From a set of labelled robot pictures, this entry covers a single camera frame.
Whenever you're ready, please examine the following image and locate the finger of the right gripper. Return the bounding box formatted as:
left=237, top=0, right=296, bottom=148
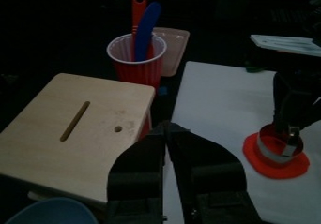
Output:
left=272, top=69, right=304, bottom=134
left=297, top=71, right=321, bottom=130

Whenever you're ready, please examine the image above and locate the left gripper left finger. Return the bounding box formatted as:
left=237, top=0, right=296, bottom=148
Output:
left=106, top=120, right=169, bottom=224

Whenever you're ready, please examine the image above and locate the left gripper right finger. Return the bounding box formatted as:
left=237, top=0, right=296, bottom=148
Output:
left=166, top=121, right=264, bottom=224

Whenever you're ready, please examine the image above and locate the blue-grey bowl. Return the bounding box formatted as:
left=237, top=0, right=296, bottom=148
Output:
left=3, top=197, right=101, bottom=224

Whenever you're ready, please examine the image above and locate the wooden drawer box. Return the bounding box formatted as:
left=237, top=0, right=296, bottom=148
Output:
left=0, top=72, right=157, bottom=212

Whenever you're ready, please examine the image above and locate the white cutting board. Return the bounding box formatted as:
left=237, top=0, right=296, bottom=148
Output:
left=161, top=60, right=321, bottom=224

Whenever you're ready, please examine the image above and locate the pink plastic tray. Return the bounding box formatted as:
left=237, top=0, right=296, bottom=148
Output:
left=152, top=26, right=192, bottom=78

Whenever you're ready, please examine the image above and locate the red plastic cup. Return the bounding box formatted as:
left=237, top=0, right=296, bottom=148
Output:
left=106, top=32, right=169, bottom=93

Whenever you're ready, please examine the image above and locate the red loop-handled utensil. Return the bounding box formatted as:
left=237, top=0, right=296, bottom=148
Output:
left=130, top=0, right=152, bottom=62

